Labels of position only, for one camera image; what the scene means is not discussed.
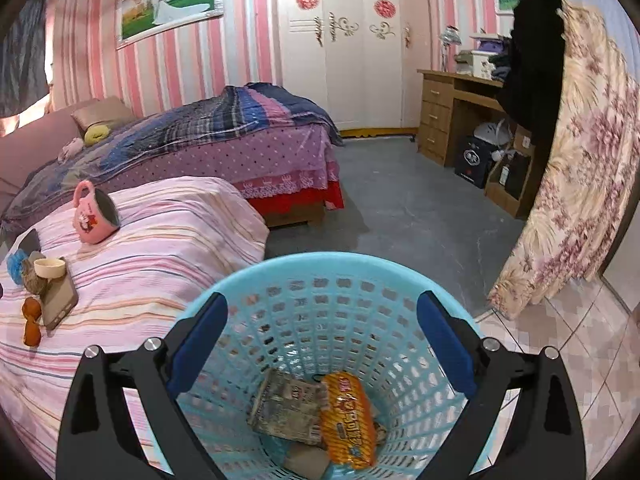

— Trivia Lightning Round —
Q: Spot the white wardrobe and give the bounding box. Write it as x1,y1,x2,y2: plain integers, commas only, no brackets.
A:
277,0,416,131

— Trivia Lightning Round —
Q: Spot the pink cartoon mug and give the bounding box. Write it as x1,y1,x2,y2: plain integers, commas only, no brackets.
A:
73,180,120,245

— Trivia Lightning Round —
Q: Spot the grey cloth bag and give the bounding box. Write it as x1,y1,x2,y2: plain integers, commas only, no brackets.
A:
283,442,331,480

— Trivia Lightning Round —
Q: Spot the white helmet under desk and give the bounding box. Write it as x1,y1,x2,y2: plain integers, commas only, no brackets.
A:
473,118,512,148

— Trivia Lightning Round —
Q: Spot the yellow plush toy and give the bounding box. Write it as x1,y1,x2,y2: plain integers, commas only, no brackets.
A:
84,124,111,146

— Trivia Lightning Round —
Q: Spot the black phone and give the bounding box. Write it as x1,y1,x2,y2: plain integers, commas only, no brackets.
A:
18,229,41,257

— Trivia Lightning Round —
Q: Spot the black box under desk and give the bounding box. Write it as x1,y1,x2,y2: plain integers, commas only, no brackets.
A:
454,136,498,188

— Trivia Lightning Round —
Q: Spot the dark window curtain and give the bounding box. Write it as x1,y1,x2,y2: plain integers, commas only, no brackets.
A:
1,0,49,118

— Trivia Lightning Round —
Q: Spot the desk lamp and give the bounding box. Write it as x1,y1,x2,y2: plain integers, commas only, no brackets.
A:
439,25,461,72

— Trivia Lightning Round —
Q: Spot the cream paper bowl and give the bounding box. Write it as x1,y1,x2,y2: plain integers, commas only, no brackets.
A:
32,258,66,280

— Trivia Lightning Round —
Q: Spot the pink striped bed cover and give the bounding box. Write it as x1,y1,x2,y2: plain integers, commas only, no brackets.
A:
1,177,269,478

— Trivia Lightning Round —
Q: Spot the wooden desk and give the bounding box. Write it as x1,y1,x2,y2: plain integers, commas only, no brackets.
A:
418,70,544,219

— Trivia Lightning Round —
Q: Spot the pink plush toy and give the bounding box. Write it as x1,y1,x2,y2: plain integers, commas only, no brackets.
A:
56,138,86,164

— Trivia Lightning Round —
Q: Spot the white printer on desk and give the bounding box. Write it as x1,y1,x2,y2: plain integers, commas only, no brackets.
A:
454,32,510,80

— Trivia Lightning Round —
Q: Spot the purple bed with plaid quilt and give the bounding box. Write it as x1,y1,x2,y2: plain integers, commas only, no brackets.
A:
1,82,344,234

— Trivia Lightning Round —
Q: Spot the framed wedding picture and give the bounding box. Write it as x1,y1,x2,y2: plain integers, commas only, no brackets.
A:
116,0,224,49

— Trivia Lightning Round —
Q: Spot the light blue plastic basket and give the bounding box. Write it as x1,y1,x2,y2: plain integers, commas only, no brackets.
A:
178,252,466,479

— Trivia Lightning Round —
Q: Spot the brown phone case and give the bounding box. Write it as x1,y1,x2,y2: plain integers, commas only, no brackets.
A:
41,263,78,332

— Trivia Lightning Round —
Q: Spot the floral curtain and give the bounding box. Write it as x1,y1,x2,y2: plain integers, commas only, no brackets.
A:
488,1,639,320

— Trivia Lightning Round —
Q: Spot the grey printed snack packet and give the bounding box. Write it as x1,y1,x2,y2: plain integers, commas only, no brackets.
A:
247,368,322,446

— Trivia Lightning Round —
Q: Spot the blue plastic scrunchy ball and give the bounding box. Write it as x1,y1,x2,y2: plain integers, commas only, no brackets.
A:
6,248,28,286

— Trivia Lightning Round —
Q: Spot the brown pillow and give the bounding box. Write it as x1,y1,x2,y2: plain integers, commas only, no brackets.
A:
72,96,137,131

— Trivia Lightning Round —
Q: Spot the black hanging garment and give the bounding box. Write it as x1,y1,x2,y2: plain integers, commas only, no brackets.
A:
499,0,565,148

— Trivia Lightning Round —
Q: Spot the orange snack wrapper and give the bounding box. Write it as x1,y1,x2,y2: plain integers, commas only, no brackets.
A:
320,372,378,470

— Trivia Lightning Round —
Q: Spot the orange plastic bag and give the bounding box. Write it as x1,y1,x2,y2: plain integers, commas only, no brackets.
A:
22,297,42,348

